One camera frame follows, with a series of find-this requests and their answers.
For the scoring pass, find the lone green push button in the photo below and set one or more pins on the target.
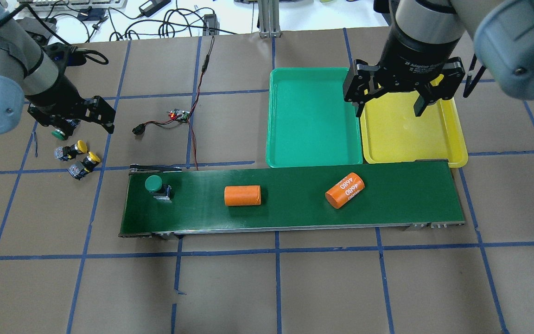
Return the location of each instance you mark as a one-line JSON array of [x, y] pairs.
[[64, 129]]

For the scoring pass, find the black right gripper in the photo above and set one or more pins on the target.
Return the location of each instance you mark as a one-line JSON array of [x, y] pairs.
[[410, 56]]

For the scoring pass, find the yellow tray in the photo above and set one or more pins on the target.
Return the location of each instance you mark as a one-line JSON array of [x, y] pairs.
[[392, 133]]

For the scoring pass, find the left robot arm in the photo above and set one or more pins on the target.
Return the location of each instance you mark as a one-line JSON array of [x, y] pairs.
[[34, 73]]

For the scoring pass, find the green conveyor belt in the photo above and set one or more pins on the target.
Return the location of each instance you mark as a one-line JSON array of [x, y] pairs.
[[293, 198]]

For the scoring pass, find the yellow push button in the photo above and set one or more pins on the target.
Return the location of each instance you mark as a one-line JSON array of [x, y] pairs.
[[68, 153], [81, 169]]

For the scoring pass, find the plain orange cylinder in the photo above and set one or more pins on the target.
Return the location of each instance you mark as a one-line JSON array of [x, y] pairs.
[[242, 195]]

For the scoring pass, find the black barrel power connector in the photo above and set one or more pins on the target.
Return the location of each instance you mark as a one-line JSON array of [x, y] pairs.
[[139, 129]]

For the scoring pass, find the small controller circuit board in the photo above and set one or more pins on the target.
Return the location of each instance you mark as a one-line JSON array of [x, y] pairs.
[[179, 115]]

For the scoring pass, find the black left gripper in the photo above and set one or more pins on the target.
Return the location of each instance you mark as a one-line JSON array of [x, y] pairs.
[[55, 93]]

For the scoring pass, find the orange cylinder with white numbers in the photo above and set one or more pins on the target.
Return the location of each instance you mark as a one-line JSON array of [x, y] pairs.
[[344, 190]]

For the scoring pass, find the black power adapter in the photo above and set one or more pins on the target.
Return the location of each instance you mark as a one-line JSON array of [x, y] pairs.
[[211, 26]]

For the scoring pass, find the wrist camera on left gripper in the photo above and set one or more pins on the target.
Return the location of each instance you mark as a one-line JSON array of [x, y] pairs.
[[64, 55]]

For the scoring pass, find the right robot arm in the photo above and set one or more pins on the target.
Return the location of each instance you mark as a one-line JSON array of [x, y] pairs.
[[435, 44]]

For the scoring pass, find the green tray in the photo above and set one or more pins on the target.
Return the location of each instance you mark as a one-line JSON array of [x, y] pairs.
[[309, 123]]

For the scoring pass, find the aluminium frame post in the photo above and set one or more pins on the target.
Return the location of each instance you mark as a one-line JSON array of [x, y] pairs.
[[269, 18]]

